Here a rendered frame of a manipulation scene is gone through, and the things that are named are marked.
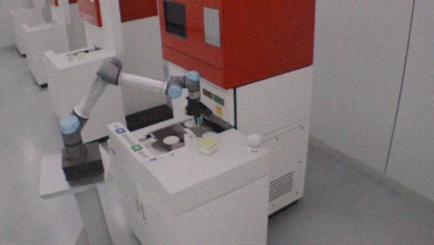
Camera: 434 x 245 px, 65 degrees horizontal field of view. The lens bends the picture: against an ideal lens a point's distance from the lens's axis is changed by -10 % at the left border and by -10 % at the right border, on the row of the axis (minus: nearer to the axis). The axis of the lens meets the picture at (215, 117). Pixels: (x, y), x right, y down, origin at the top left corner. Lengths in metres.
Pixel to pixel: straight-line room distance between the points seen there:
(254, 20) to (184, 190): 1.03
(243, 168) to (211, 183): 0.20
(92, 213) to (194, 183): 0.91
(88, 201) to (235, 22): 1.42
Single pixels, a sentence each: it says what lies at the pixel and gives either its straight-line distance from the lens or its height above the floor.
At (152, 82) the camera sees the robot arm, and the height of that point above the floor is 1.34.
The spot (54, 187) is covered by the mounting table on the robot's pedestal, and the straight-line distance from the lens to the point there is 2.30.
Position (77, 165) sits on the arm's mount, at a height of 0.90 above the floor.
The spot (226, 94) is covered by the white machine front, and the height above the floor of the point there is 1.17.
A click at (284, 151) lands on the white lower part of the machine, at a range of 2.74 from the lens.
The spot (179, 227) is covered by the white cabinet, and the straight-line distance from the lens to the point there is 1.96.
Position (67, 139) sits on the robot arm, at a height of 1.05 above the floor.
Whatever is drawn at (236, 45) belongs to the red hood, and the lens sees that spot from 2.15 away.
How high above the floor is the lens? 2.06
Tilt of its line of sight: 27 degrees down
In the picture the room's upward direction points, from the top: 3 degrees counter-clockwise
